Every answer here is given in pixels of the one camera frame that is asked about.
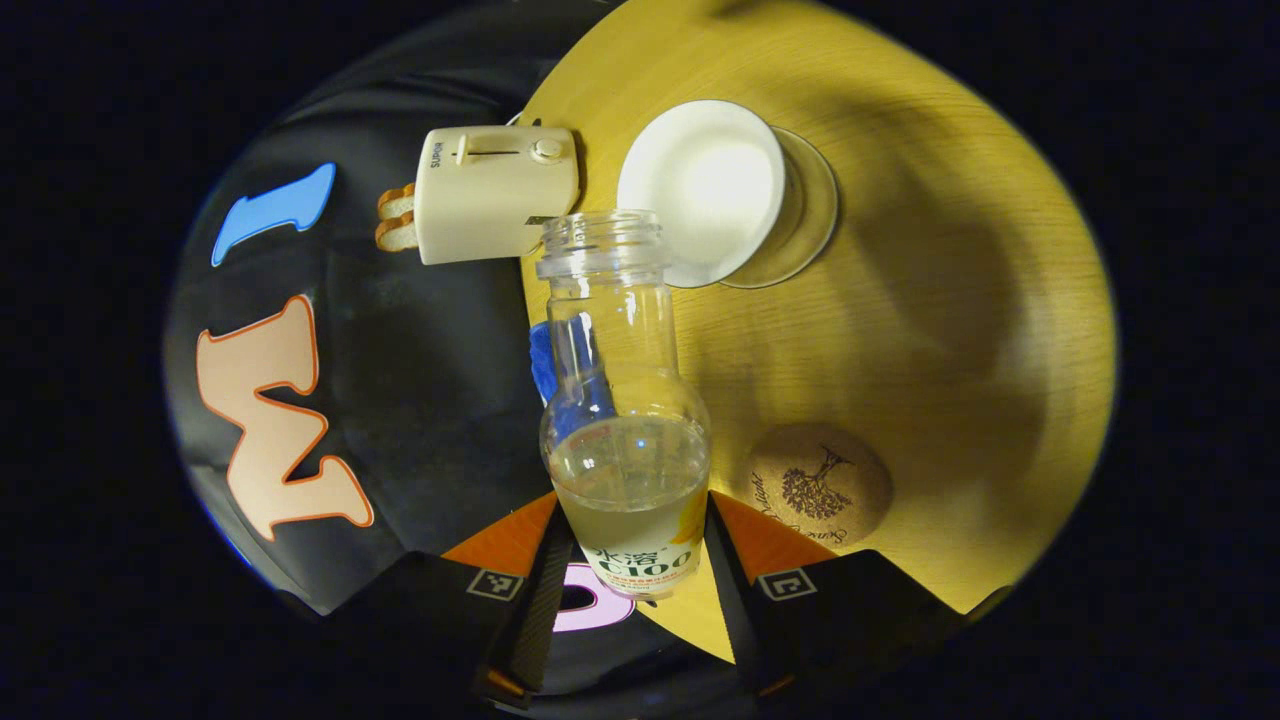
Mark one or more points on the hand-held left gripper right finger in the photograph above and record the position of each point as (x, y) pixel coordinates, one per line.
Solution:
(735, 600)

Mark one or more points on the teacup saucer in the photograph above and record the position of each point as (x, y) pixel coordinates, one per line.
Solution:
(810, 210)

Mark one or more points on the white teacup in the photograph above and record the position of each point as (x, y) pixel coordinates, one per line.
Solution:
(700, 190)

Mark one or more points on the cream toaster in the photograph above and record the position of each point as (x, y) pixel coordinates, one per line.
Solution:
(495, 195)

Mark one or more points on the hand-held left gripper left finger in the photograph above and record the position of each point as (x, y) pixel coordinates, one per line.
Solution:
(545, 610)

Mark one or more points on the round cork coaster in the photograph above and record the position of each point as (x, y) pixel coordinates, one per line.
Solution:
(820, 485)

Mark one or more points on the toast bread slice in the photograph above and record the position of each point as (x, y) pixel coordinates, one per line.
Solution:
(395, 236)
(397, 203)

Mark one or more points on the black backdrop cloth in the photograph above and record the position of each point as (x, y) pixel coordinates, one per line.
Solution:
(430, 400)

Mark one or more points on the blue towel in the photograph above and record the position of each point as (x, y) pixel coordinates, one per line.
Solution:
(541, 360)

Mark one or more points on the clear plastic water bottle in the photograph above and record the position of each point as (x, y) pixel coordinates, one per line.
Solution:
(630, 480)

